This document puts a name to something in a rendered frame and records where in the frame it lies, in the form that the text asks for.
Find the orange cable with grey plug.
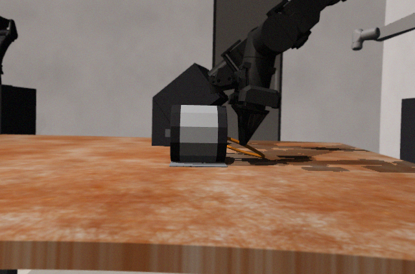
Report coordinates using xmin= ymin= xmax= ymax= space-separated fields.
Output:
xmin=165 ymin=129 xmax=265 ymax=158

